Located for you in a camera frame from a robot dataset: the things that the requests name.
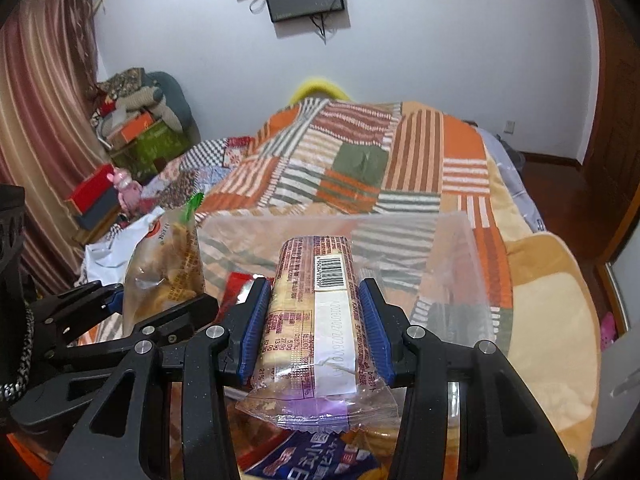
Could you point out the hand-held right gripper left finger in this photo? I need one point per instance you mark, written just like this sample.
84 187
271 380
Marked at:
251 332

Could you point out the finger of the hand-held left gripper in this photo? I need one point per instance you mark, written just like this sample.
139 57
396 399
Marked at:
114 300
175 317

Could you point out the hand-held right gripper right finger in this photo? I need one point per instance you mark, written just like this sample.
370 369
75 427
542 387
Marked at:
376 335

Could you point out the clear bag of yellow snacks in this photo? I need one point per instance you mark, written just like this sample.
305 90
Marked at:
165 270

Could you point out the clear cookie packet with barcode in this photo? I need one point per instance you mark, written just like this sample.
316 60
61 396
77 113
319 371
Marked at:
320 310

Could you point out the clear plastic container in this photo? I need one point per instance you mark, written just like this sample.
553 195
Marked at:
450 270

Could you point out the red snack packet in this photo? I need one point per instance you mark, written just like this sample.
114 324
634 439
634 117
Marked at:
236 285

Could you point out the white plastic bag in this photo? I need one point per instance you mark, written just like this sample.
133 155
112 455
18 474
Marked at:
120 250

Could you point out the dark grey box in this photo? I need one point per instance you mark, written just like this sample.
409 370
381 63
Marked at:
100 210

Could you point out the pink toy figure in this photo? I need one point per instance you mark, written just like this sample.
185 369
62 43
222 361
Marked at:
125 192

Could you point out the red box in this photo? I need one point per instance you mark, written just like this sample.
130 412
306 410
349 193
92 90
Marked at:
87 187

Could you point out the blue snack packet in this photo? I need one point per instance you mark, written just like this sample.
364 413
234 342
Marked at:
300 460

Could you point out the striped brown curtain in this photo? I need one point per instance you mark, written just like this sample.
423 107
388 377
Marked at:
35 110

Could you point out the cream fleece blanket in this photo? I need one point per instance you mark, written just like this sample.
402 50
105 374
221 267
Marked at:
545 310

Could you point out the orange cardboard box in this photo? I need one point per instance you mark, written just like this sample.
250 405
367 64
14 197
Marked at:
132 127

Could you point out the patchwork striped blanket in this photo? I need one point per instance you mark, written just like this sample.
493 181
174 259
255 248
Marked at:
350 160

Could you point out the grey bed sheet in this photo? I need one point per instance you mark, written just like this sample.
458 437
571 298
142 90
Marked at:
515 180

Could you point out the grey plush cushion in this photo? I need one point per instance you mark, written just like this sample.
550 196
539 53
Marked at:
172 95

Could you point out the patterned folded cloth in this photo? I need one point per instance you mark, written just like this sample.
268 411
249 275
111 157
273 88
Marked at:
122 85

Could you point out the pink slippers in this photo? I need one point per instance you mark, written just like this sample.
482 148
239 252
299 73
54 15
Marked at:
608 332

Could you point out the white cabinet door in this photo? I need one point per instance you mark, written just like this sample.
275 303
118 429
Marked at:
622 360

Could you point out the yellow pillow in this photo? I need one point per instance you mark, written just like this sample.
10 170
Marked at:
320 87

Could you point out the wooden door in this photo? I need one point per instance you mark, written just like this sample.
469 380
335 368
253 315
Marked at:
615 110

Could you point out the wall socket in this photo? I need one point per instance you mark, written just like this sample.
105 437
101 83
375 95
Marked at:
510 126

